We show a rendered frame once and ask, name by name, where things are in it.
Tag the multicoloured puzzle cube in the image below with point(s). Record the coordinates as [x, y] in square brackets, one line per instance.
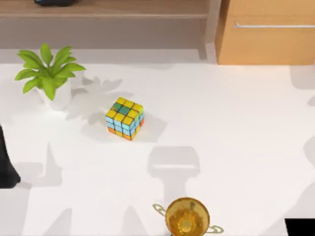
[124, 118]

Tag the gold trophy cup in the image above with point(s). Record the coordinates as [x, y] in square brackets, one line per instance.
[187, 218]

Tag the open wooden shelf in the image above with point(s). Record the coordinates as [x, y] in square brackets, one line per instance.
[103, 22]

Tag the green plant in white pot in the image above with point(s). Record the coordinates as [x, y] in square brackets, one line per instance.
[49, 78]

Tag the wooden cupboard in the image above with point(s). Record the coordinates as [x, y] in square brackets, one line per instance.
[265, 39]

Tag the black object on shelf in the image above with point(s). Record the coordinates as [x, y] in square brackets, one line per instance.
[53, 2]

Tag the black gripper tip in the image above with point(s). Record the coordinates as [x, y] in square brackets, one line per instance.
[6, 169]

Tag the black block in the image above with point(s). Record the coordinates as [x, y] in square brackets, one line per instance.
[300, 227]

